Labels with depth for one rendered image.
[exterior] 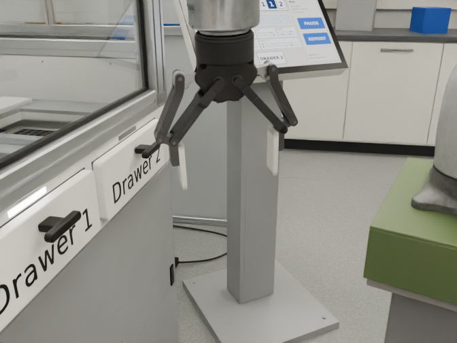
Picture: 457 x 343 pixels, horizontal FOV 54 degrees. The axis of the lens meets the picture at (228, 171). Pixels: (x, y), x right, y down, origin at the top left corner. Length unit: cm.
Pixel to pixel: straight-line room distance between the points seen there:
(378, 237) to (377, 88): 281
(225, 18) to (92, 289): 53
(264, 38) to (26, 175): 98
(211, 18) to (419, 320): 64
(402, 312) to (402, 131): 280
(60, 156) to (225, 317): 122
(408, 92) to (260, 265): 214
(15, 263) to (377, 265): 53
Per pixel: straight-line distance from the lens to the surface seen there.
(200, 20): 55
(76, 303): 81
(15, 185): 64
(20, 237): 62
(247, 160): 156
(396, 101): 356
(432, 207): 81
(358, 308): 197
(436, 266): 75
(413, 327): 92
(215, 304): 186
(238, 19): 54
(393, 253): 75
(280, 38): 148
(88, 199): 75
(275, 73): 61
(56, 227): 63
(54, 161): 70
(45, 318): 74
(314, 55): 151
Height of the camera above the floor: 120
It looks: 22 degrees down
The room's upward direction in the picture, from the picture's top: straight up
